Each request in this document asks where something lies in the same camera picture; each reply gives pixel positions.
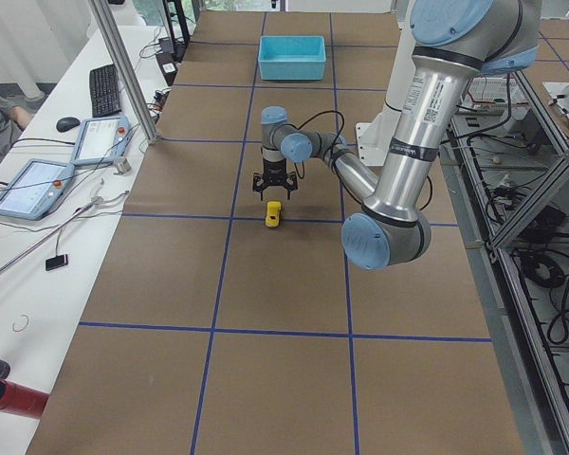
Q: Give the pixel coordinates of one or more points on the black keyboard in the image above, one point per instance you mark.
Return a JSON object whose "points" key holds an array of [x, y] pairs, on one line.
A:
{"points": [[104, 91]]}

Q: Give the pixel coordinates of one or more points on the light blue plastic bin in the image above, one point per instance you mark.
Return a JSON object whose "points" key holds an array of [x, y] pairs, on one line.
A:
{"points": [[292, 58]]}

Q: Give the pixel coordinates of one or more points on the black computer mouse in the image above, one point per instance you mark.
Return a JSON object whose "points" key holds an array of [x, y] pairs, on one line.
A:
{"points": [[66, 124]]}

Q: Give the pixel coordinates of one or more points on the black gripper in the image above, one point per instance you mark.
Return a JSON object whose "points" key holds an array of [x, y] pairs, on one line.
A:
{"points": [[273, 169]]}

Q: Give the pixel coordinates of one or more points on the teach pendant tablet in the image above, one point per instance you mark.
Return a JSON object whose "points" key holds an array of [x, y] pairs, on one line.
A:
{"points": [[101, 140], [35, 189]]}

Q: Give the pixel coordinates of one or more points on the red cylinder tube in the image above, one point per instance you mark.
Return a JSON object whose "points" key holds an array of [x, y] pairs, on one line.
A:
{"points": [[20, 400]]}

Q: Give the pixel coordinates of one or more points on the near teach pendant tablet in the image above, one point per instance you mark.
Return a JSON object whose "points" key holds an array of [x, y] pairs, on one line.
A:
{"points": [[35, 189]]}

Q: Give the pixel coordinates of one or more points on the yellow beetle toy car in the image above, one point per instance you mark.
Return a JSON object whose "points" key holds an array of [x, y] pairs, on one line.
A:
{"points": [[273, 214]]}

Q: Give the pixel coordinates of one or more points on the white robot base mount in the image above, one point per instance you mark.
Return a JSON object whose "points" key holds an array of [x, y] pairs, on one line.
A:
{"points": [[374, 138]]}

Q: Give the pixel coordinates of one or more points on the small black device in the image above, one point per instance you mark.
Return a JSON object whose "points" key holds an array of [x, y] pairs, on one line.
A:
{"points": [[56, 262]]}

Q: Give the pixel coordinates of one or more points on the black power adapter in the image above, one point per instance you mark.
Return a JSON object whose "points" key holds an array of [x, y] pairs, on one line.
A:
{"points": [[544, 225]]}

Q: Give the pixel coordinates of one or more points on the aluminium frame rack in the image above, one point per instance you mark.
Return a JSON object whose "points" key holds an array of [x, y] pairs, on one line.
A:
{"points": [[506, 155]]}

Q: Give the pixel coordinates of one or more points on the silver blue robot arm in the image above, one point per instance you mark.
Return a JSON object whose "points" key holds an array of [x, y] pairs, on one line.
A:
{"points": [[455, 41]]}

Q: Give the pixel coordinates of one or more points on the long metal rod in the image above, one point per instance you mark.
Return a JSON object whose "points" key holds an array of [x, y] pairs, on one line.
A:
{"points": [[94, 201]]}

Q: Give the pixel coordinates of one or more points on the far teach pendant tablet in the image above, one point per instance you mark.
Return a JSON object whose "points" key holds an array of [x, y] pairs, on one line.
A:
{"points": [[101, 140]]}

